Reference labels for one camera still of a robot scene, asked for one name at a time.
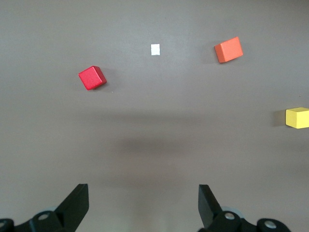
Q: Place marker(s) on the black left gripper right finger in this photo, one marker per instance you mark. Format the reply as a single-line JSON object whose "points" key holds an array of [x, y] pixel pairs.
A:
{"points": [[210, 212]]}

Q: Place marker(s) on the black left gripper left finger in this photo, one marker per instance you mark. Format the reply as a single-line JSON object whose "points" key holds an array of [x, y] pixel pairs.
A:
{"points": [[70, 212]]}

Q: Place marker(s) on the red cube block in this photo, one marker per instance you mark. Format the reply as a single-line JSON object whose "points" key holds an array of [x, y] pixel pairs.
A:
{"points": [[91, 78]]}

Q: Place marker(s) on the yellow cube block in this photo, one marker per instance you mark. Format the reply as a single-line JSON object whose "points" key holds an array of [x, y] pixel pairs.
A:
{"points": [[298, 119]]}

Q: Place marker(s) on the orange cube block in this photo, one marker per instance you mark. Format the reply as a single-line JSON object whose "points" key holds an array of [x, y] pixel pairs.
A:
{"points": [[228, 50]]}

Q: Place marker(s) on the small square tape patch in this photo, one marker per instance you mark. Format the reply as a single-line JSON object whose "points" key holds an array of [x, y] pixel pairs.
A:
{"points": [[155, 49]]}

